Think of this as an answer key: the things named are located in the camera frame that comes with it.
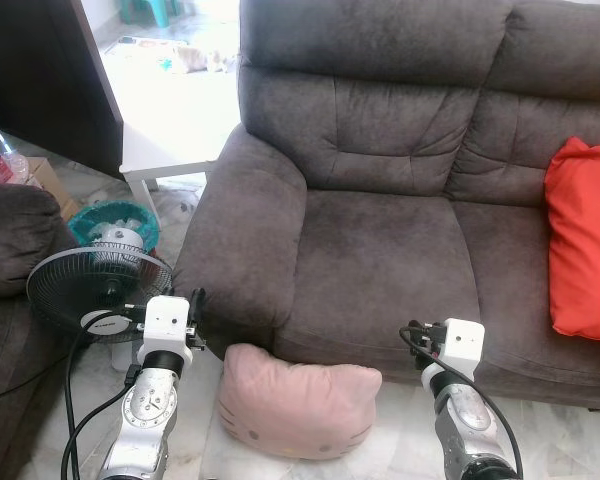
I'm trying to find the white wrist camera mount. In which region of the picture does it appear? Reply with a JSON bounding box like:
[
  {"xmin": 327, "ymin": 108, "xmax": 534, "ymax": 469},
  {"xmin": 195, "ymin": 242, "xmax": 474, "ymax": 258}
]
[
  {"xmin": 140, "ymin": 296, "xmax": 194, "ymax": 363},
  {"xmin": 435, "ymin": 319, "xmax": 485, "ymax": 382}
]

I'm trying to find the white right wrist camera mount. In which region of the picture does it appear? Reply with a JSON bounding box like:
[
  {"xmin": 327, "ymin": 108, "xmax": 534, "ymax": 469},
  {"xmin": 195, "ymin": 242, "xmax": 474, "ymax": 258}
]
[{"xmin": 435, "ymin": 319, "xmax": 485, "ymax": 382}]

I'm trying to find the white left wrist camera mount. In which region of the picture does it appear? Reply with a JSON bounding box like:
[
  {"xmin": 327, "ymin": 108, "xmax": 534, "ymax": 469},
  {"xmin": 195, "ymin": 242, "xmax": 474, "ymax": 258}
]
[{"xmin": 140, "ymin": 296, "xmax": 194, "ymax": 363}]

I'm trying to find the pink cat-face pillow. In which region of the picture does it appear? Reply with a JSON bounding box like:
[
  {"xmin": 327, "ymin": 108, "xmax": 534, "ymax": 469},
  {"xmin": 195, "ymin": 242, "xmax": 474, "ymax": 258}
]
[{"xmin": 218, "ymin": 343, "xmax": 384, "ymax": 461}]

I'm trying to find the black electric fan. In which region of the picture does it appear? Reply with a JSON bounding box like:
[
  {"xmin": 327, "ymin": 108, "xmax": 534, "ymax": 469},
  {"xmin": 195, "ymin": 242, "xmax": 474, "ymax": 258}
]
[{"xmin": 27, "ymin": 225, "xmax": 175, "ymax": 373}]

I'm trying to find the white side table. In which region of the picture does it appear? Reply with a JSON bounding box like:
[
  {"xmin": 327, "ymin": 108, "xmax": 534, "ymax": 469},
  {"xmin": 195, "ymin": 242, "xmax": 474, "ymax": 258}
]
[{"xmin": 120, "ymin": 118, "xmax": 244, "ymax": 219}]

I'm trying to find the brown two-seat fabric sofa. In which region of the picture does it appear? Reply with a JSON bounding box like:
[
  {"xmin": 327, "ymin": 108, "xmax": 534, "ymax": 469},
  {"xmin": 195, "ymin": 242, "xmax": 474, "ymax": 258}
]
[{"xmin": 173, "ymin": 0, "xmax": 600, "ymax": 412}]

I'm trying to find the small beige toy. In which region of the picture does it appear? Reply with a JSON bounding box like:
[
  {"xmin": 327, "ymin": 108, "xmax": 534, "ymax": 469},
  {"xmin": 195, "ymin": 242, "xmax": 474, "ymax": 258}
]
[{"xmin": 174, "ymin": 44, "xmax": 233, "ymax": 74}]

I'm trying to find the teal plastic stool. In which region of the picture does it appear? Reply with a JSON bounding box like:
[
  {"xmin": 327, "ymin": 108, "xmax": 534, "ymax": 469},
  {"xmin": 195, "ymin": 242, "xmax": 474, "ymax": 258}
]
[{"xmin": 118, "ymin": 0, "xmax": 183, "ymax": 27}]

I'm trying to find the red pillow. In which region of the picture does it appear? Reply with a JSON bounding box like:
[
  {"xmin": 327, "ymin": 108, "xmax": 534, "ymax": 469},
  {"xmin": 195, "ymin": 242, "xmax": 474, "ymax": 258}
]
[{"xmin": 543, "ymin": 137, "xmax": 600, "ymax": 347}]

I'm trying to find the teal plastic basket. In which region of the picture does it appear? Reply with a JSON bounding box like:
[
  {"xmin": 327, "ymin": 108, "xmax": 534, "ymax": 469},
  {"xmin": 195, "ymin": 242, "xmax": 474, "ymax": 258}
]
[{"xmin": 68, "ymin": 200, "xmax": 162, "ymax": 253}]

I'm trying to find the cardboard box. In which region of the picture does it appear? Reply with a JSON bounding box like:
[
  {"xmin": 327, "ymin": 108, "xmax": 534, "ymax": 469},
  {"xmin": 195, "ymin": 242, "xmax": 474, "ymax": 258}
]
[{"xmin": 24, "ymin": 157, "xmax": 82, "ymax": 223}]

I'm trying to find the dark wooden door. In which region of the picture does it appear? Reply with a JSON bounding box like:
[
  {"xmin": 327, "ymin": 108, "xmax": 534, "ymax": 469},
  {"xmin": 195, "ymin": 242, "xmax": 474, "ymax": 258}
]
[{"xmin": 0, "ymin": 0, "xmax": 125, "ymax": 180}]

